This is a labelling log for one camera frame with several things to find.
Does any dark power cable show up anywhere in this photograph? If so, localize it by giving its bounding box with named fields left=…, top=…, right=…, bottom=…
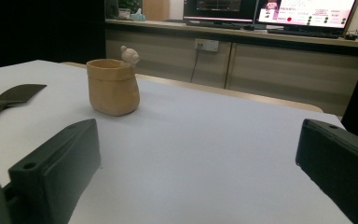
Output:
left=189, top=49, right=200, bottom=84

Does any pale blue tissue box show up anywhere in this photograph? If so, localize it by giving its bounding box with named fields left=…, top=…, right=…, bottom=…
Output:
left=130, top=8, right=146, bottom=22

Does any white wall socket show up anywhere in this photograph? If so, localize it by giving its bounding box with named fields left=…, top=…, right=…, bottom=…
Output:
left=194, top=38, right=220, bottom=52

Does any bright-screen computer monitor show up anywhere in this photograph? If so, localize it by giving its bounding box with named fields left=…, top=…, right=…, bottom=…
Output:
left=255, top=0, right=358, bottom=30

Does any dark-screen computer monitor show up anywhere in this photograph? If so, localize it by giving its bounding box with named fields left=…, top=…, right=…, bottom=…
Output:
left=182, top=0, right=259, bottom=23

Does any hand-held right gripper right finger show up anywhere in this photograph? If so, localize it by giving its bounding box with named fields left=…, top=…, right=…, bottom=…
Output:
left=295, top=119, right=358, bottom=224

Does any long beige cabinet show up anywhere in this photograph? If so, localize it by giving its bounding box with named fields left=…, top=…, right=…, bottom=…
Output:
left=104, top=19, right=358, bottom=117

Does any tan cup with bear figure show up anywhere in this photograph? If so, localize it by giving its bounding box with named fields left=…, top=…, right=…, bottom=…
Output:
left=86, top=45, right=141, bottom=117

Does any black comb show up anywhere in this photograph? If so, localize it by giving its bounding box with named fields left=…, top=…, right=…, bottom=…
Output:
left=0, top=83, right=48, bottom=125

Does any green potted plant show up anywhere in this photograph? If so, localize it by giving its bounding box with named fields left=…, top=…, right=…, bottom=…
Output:
left=117, top=0, right=143, bottom=20

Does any black keyboard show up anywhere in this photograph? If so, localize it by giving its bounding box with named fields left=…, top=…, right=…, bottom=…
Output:
left=267, top=28, right=341, bottom=40
left=186, top=20, right=253, bottom=31

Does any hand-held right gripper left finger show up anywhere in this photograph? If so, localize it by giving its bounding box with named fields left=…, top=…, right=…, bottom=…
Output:
left=7, top=118, right=102, bottom=224

